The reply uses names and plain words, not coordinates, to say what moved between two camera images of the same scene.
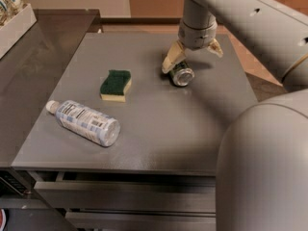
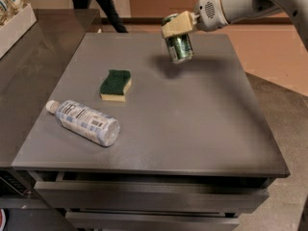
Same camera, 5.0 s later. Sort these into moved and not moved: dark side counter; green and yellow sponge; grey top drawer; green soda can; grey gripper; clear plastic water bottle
Moved: green soda can; grey gripper
Not moved: clear plastic water bottle; grey top drawer; dark side counter; green and yellow sponge
